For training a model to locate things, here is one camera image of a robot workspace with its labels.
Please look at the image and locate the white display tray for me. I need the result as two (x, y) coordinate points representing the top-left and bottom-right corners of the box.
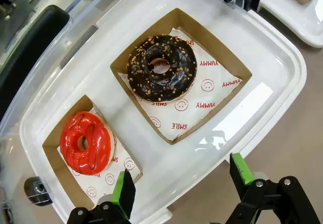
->
(19, 0), (307, 224)
(258, 0), (323, 48)

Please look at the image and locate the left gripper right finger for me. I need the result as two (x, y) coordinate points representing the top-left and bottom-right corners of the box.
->
(228, 152), (321, 224)

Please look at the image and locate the clear display lid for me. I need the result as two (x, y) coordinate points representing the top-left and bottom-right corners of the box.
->
(0, 0), (247, 209)

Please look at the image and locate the chocolate nut donut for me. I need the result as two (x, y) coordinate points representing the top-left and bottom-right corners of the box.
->
(126, 34), (198, 102)

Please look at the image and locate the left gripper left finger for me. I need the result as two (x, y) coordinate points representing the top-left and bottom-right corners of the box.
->
(67, 168), (137, 224)

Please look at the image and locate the red glazed donut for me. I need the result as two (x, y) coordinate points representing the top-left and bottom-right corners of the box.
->
(42, 94), (144, 209)
(60, 111), (115, 176)

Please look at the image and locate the white printed paper liner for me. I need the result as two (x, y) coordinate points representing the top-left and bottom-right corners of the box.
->
(57, 105), (142, 202)
(118, 27), (243, 141)

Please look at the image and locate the black lid handle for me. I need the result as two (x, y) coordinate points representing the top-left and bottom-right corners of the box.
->
(0, 5), (71, 121)

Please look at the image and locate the chocolate sprinkled donut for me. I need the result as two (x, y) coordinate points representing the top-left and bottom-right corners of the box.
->
(110, 7), (253, 145)

